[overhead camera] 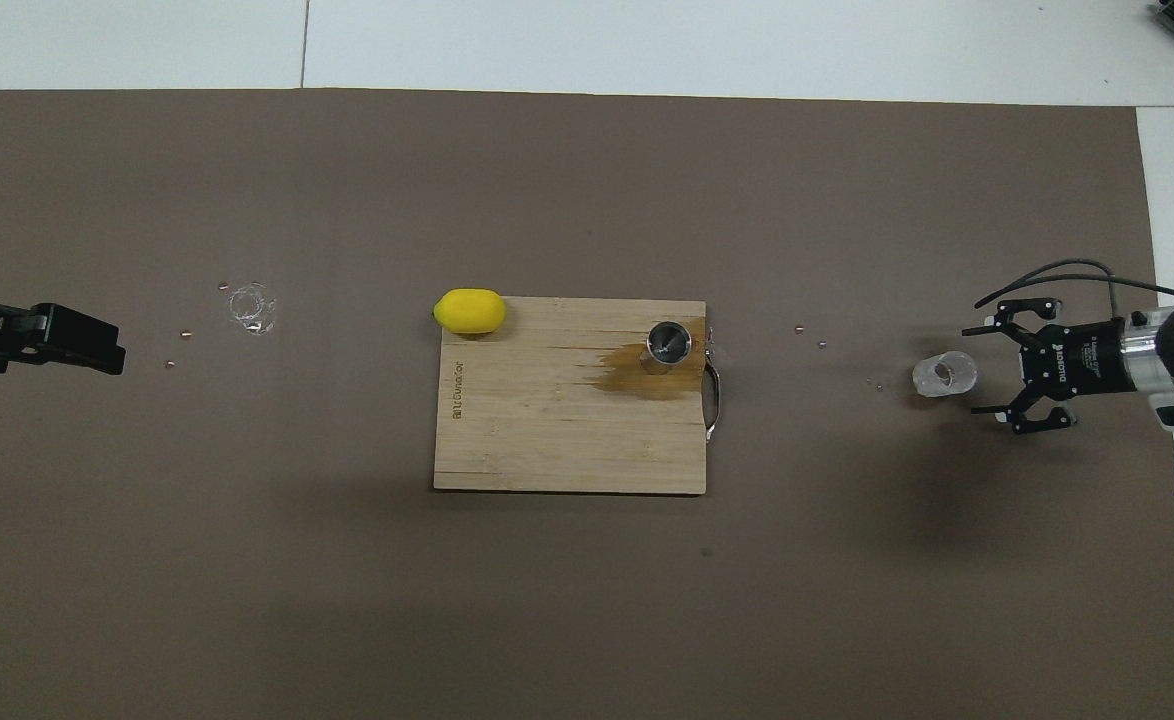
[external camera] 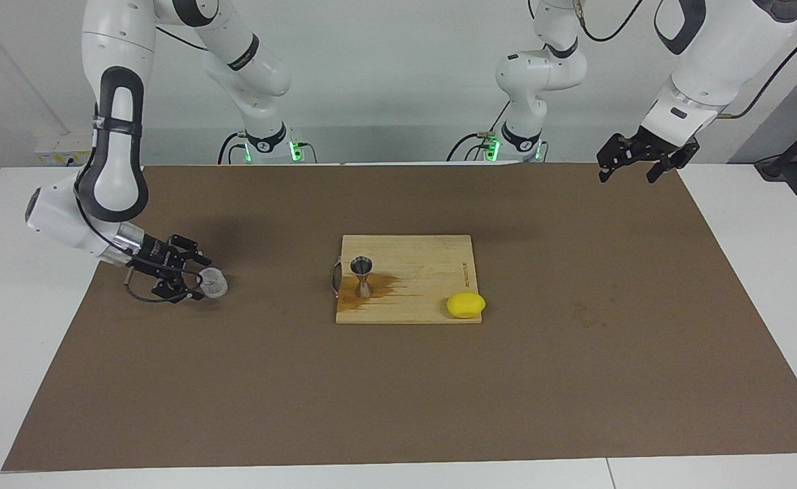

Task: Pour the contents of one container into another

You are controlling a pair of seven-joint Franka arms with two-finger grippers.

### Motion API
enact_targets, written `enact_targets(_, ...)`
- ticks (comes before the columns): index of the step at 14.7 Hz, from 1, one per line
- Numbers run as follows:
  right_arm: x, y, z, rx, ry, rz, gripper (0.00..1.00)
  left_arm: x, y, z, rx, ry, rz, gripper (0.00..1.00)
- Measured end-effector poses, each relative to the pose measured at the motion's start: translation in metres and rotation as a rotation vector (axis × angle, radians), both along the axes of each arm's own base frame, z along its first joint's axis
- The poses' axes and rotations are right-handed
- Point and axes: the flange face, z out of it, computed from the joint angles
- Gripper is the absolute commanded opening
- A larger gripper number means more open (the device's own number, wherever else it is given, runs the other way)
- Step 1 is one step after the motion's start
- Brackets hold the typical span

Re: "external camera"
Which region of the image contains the black base cable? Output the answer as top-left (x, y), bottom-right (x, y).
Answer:
top-left (218, 131), bottom-right (250, 165)
top-left (447, 102), bottom-right (508, 162)

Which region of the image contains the brown table mat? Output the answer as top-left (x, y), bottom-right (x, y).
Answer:
top-left (1, 162), bottom-right (797, 471)

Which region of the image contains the steel double jigger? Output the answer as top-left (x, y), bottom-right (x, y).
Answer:
top-left (350, 257), bottom-right (373, 300)

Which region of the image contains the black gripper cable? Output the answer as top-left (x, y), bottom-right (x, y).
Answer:
top-left (575, 0), bottom-right (797, 120)
top-left (124, 268), bottom-right (202, 305)

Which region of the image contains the clear plastic cup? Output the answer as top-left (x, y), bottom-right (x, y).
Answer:
top-left (198, 267), bottom-right (229, 300)

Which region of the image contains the yellow lemon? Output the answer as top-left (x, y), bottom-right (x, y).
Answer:
top-left (446, 292), bottom-right (487, 319)

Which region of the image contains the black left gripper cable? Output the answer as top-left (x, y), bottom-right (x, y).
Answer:
top-left (575, 0), bottom-right (797, 120)

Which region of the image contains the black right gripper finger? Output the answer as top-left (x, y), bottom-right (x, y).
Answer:
top-left (169, 234), bottom-right (212, 268)
top-left (152, 271), bottom-right (205, 304)

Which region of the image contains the white wall socket box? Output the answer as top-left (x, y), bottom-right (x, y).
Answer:
top-left (34, 132), bottom-right (98, 166)

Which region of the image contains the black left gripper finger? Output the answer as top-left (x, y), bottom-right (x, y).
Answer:
top-left (597, 133), bottom-right (644, 183)
top-left (646, 151), bottom-right (701, 185)

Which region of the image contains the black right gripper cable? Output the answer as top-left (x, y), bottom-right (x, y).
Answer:
top-left (124, 268), bottom-right (202, 305)

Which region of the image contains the black slanted stand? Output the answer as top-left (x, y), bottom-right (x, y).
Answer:
top-left (755, 109), bottom-right (797, 181)

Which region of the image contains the bamboo cutting board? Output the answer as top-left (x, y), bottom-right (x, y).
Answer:
top-left (331, 234), bottom-right (483, 325)

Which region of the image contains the black left base cable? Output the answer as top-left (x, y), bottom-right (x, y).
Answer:
top-left (447, 102), bottom-right (508, 162)

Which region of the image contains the black right base cable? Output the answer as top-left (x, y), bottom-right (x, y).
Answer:
top-left (218, 131), bottom-right (250, 165)

